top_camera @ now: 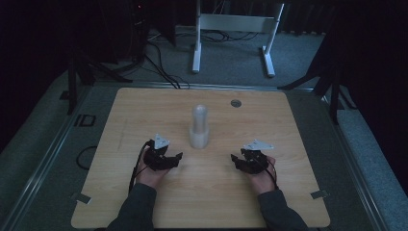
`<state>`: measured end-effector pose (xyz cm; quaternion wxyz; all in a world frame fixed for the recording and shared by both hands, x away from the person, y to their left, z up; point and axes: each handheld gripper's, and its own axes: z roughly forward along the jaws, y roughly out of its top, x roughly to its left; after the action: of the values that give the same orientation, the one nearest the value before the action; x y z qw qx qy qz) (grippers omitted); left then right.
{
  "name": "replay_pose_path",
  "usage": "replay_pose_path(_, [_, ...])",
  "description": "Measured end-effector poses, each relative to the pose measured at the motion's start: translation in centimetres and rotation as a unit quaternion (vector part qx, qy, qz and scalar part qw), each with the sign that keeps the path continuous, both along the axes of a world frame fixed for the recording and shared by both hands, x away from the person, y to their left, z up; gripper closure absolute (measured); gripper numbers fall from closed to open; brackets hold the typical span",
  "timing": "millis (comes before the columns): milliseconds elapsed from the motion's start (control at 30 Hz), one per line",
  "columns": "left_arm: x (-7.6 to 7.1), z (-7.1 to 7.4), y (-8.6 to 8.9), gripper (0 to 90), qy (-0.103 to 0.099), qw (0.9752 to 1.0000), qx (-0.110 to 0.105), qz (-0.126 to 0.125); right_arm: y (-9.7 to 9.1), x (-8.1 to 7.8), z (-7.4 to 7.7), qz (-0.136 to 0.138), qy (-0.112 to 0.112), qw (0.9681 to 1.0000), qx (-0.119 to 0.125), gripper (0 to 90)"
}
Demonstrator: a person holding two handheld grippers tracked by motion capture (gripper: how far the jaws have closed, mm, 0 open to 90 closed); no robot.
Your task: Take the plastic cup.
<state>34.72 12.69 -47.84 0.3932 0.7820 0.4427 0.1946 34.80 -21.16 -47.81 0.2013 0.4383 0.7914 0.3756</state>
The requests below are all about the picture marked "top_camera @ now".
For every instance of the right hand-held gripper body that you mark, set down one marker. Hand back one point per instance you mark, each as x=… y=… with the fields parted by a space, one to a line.
x=256 y=159

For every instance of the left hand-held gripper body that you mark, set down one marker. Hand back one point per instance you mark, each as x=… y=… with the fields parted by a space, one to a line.
x=157 y=159

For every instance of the translucent plastic bottle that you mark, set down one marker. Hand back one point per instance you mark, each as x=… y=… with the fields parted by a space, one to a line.
x=199 y=128

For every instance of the person's left hand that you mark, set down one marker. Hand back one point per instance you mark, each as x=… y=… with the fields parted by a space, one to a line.
x=150 y=175

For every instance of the person's right hand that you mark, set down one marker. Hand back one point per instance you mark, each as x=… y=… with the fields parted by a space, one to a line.
x=263 y=181

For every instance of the grey tape strip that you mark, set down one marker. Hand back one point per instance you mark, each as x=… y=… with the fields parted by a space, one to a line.
x=319 y=194
x=82 y=198

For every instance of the black tripod stand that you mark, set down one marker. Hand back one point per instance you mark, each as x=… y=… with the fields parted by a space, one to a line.
x=330 y=86
x=84 y=72

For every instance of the dark computer tower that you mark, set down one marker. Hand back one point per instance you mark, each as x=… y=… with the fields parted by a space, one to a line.
x=138 y=30

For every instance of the white metal stand frame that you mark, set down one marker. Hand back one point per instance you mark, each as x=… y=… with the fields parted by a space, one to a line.
x=235 y=23

